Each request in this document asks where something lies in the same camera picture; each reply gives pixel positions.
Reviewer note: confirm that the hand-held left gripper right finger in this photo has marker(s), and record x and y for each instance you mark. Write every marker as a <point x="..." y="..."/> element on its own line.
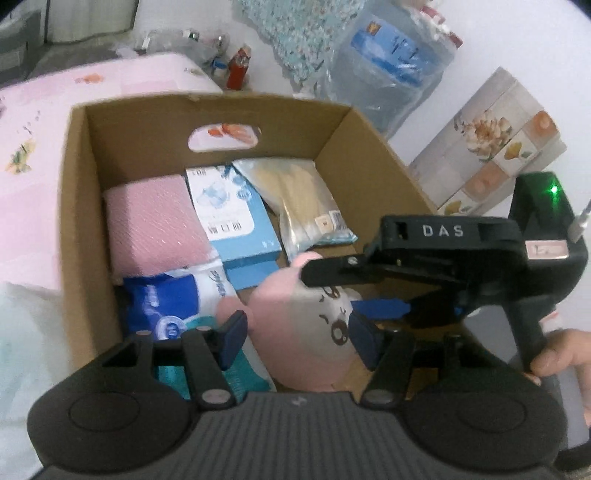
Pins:
<point x="364" y="344"/>

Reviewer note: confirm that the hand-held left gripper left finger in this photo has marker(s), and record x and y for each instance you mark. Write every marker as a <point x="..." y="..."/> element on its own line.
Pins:
<point x="233" y="339"/>

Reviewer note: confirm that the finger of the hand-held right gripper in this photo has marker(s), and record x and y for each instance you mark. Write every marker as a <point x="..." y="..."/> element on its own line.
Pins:
<point x="341" y="270"/>
<point x="381" y="308"/>

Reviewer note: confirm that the pink plush toy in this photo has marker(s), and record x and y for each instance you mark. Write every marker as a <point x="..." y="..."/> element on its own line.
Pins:
<point x="295" y="341"/>

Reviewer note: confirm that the clear bag with beige contents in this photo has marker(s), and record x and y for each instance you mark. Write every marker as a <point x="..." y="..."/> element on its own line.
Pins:
<point x="300" y="203"/>

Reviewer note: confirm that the white and blue mask box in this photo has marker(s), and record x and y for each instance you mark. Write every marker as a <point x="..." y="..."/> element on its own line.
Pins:
<point x="228" y="212"/>

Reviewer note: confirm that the brown cardboard box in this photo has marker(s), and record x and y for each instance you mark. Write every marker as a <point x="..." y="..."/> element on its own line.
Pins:
<point x="138" y="134"/>

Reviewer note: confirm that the person's right hand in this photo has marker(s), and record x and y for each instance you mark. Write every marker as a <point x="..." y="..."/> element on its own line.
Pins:
<point x="561" y="355"/>

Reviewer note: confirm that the blue and white tissue pack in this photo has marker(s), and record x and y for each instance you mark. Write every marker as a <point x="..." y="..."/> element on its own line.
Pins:
<point x="180" y="300"/>

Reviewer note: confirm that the pink towel pack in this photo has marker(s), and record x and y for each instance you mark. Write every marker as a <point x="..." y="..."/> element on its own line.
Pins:
<point x="154" y="226"/>

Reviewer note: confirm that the water jug in plastic bag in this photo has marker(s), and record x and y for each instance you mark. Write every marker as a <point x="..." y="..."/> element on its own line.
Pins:
<point x="392" y="60"/>

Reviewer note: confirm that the teal shaggy rug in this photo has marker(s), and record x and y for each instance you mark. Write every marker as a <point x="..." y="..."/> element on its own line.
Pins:
<point x="300" y="37"/>

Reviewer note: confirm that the pile of clear plastic bottles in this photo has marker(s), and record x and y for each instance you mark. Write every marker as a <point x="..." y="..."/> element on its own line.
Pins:
<point x="184" y="46"/>

